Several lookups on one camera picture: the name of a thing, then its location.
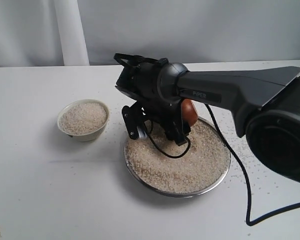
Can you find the brown wooden cup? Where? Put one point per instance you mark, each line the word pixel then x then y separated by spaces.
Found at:
pixel 189 112

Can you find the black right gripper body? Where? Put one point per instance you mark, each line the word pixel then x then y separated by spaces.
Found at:
pixel 152 84

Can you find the round steel tray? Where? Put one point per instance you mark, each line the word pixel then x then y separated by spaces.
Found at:
pixel 215 185

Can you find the rice in white bowl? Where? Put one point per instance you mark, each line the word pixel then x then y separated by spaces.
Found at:
pixel 83 118

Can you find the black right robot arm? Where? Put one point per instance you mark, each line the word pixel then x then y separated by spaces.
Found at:
pixel 264 103

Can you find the rice in steel tray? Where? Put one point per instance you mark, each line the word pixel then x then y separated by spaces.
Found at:
pixel 180 170

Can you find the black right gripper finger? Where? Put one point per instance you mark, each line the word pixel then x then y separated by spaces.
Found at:
pixel 177 130

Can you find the white backdrop curtain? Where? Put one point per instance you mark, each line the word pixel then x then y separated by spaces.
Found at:
pixel 89 32

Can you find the white ceramic bowl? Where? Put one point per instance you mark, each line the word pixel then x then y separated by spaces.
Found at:
pixel 84 137

